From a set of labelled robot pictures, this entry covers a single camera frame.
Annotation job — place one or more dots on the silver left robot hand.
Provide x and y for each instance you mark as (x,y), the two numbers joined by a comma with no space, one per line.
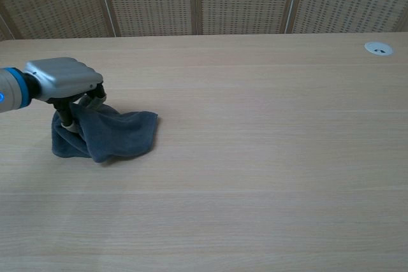
(62,76)

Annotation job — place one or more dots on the dark grey microfibre cloth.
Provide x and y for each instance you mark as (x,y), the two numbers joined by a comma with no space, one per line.
(121,135)

